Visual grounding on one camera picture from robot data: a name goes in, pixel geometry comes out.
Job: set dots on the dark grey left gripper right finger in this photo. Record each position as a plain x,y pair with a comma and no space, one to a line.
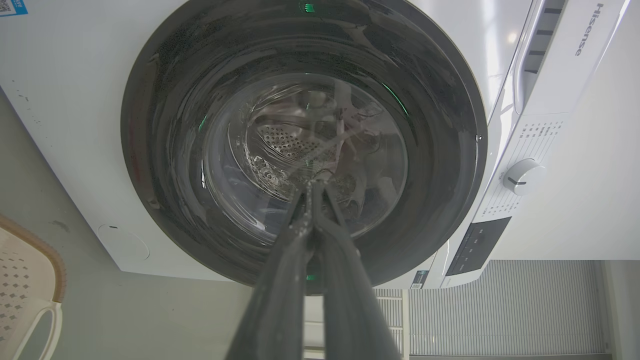
350,305

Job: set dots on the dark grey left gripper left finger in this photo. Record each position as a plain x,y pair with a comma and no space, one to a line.
280,300

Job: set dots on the cream plastic laundry basket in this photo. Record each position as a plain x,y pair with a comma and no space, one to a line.
22,285

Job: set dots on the small blue energy label sticker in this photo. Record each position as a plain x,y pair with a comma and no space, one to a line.
419,279

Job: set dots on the black washing machine control panel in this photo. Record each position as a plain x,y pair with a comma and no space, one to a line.
477,246

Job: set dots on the white slatted cabinet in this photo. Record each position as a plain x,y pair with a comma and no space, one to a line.
500,315

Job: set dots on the round dark washing machine door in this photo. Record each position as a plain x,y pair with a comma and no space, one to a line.
210,100

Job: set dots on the white washing machine dial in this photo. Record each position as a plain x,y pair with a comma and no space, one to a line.
523,176

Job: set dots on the white Hisense washing machine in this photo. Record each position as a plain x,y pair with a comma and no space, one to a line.
65,100

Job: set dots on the white detergent drawer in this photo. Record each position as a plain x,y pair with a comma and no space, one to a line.
575,50

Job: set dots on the blue QR code sticker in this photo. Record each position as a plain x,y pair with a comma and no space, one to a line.
11,6

